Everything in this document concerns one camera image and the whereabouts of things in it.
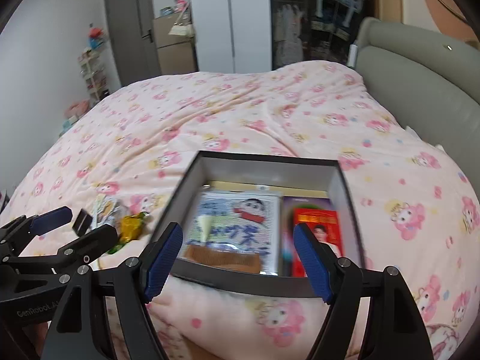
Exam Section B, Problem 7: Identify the black open storage box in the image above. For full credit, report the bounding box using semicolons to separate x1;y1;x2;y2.
151;150;365;298

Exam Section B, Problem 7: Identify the red portrait packet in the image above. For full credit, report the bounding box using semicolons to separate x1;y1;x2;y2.
293;208;343;277

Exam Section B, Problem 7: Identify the grey door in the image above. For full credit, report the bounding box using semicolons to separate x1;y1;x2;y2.
104;0;160;86

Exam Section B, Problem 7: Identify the white wardrobe panel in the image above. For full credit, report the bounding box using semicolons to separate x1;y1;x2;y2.
190;0;272;74

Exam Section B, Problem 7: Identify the white handbag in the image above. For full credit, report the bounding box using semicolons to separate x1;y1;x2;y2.
168;3;194;38

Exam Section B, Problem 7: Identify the round photo card package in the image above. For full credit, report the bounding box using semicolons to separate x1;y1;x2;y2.
90;194;129;233

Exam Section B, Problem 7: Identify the open dark closet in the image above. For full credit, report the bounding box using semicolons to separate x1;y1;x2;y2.
271;0;374;69

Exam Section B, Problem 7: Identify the brown wooden comb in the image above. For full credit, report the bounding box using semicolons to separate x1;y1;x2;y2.
184;244;262;274

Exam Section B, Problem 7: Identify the yellow green snack packet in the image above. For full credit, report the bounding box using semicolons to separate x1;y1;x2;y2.
107;211;150;254

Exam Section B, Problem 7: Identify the beige cabinet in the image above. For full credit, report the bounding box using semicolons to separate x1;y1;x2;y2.
153;14;197;75

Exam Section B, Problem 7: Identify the pink cartoon print blanket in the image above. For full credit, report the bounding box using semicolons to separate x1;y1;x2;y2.
1;62;479;359

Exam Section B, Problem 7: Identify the cartoon diamond painting kit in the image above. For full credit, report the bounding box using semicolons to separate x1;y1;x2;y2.
181;190;281;275

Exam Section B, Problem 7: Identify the white shelf rack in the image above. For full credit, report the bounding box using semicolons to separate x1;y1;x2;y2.
77;23;110;107

